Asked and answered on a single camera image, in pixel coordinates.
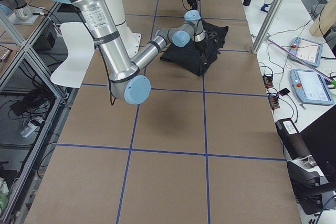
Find black graphic t-shirt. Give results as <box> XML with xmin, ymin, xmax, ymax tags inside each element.
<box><xmin>160</xmin><ymin>20</ymin><xmax>229</xmax><ymax>76</ymax></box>

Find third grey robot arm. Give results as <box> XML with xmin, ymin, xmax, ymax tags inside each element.
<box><xmin>1</xmin><ymin>0</ymin><xmax>37</xmax><ymax>25</ymax></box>

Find far blue teach pendant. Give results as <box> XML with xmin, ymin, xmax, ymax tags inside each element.
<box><xmin>289</xmin><ymin>37</ymin><xmax>323</xmax><ymax>67</ymax></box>

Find blue teach pendant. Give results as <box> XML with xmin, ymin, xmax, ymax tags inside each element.
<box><xmin>290</xmin><ymin>69</ymin><xmax>334</xmax><ymax>106</ymax></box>
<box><xmin>289</xmin><ymin>37</ymin><xmax>323</xmax><ymax>67</ymax></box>

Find near blue teach pendant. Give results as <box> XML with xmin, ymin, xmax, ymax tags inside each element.
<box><xmin>290</xmin><ymin>69</ymin><xmax>334</xmax><ymax>106</ymax></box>

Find white plastic chair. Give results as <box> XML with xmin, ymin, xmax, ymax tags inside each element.
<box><xmin>50</xmin><ymin>22</ymin><xmax>94</xmax><ymax>88</ymax></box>

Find black box white label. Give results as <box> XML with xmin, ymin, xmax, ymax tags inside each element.
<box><xmin>275</xmin><ymin>118</ymin><xmax>310</xmax><ymax>159</ymax></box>

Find black computer monitor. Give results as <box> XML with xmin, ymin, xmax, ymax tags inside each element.
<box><xmin>301</xmin><ymin>106</ymin><xmax>336</xmax><ymax>182</ymax></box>

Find blue tape line lengthwise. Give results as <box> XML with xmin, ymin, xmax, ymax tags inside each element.
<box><xmin>198</xmin><ymin>0</ymin><xmax>212</xmax><ymax>224</ymax></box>

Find blue tape line crosswise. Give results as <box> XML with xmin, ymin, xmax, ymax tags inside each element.
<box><xmin>56</xmin><ymin>143</ymin><xmax>286</xmax><ymax>162</ymax></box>

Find aluminium frame post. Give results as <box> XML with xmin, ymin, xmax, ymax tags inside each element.
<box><xmin>251</xmin><ymin>0</ymin><xmax>284</xmax><ymax>54</ymax></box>

